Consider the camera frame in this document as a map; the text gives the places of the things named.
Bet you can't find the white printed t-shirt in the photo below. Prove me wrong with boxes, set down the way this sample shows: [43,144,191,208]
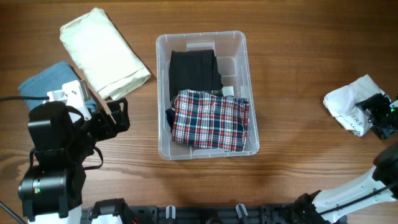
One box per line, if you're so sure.
[323,75,385,137]

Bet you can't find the red blue plaid shirt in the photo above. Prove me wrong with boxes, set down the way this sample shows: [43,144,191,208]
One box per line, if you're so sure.
[165,89,249,152]

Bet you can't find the black garment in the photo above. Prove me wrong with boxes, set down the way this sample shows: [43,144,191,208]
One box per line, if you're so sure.
[169,49,223,99]

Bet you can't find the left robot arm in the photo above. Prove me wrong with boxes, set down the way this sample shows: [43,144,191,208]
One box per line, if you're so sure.
[18,98,130,222]

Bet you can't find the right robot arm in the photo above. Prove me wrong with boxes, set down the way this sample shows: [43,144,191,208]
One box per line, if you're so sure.
[291,93,397,223]

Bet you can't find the clear plastic storage container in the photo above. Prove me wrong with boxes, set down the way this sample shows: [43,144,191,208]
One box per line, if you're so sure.
[156,30,260,161]

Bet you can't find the white label in container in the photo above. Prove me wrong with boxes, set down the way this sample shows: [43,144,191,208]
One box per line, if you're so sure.
[221,86,234,96]

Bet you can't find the cream folded cloth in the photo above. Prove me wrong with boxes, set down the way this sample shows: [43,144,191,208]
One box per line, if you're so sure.
[60,7,151,100]

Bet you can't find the blue folded jeans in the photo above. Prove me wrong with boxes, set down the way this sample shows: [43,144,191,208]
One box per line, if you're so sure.
[18,61,78,97]

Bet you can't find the left black camera cable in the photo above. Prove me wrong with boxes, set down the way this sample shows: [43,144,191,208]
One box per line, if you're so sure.
[0,95,50,103]

